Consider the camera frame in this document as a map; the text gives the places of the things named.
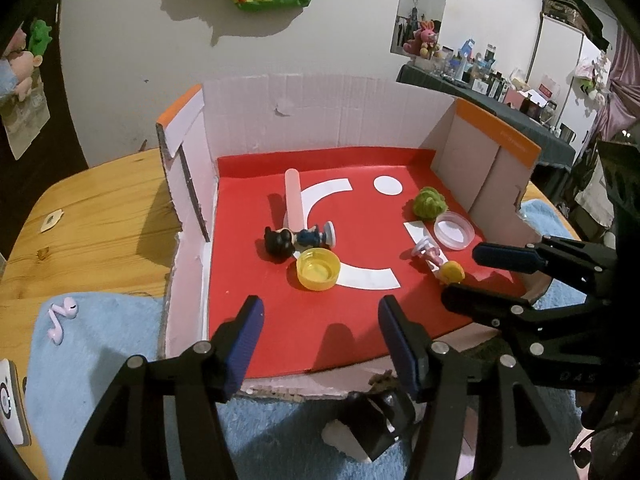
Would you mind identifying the pink curtain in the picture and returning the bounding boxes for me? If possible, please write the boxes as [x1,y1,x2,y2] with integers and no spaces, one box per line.
[595,25,640,141]

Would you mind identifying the green plush toy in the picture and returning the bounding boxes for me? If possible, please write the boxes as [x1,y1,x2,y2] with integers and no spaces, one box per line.
[27,19,53,58]

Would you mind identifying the white refrigerator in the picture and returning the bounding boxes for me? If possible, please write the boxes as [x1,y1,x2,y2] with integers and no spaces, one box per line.
[530,12,611,161]

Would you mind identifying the blue fuzzy mat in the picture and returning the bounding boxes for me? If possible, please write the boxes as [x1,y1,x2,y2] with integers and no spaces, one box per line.
[25,200,591,480]

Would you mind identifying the black and white small package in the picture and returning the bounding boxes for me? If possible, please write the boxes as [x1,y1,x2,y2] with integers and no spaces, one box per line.
[322,390,416,463]

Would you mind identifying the pink and yellow toy figure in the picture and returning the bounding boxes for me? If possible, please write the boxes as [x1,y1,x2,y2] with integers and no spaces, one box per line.
[412,239,467,286]

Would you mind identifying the pink earbud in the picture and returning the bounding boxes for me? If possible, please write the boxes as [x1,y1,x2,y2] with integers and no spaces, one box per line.
[47,297,80,346]

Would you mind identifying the dark-clothed side table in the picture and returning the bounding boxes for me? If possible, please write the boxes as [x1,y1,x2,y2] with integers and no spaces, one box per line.
[397,62,576,201]

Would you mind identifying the clear round plastic lid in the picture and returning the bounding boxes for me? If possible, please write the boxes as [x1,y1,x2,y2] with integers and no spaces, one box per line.
[433,211,476,251]

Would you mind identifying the orange cardboard box red floor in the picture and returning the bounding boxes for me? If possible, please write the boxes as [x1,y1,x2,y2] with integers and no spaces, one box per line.
[156,74,543,401]

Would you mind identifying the black-haired toy figure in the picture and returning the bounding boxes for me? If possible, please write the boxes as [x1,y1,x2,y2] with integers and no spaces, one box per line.
[264,221,337,263]

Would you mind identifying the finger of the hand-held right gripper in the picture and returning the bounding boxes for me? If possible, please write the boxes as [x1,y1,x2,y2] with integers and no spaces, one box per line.
[441,284,601,356]
[472,235,618,292]

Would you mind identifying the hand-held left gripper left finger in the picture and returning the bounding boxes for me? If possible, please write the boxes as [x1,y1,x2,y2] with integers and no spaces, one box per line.
[60,296,265,480]

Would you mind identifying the green fuzzy scrunchie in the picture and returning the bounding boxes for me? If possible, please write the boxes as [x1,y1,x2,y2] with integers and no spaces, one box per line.
[412,186,449,221]

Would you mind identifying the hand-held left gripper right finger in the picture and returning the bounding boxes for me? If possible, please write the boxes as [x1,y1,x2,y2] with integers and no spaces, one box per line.
[378,296,551,480]

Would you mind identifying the yellow bottle cap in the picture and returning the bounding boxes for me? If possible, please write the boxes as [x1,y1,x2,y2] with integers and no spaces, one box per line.
[296,247,342,292]

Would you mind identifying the pink rabbit plush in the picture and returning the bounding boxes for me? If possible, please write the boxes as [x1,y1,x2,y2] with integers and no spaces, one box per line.
[404,20,443,58]

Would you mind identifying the black suitcase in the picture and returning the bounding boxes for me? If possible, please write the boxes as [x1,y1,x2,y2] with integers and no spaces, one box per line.
[542,0,621,51]

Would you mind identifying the white flat device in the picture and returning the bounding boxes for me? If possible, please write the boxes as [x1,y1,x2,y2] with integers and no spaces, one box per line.
[0,357,32,447]

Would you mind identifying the hanging paper card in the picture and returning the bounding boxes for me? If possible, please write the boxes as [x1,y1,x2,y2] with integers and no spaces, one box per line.
[0,80,51,161]

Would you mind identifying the pale pink plush toy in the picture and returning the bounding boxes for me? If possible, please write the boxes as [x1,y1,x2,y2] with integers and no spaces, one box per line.
[7,50,46,101]

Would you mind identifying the cluttered dark side table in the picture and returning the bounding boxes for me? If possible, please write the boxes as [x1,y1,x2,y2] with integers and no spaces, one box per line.
[412,37,576,141]

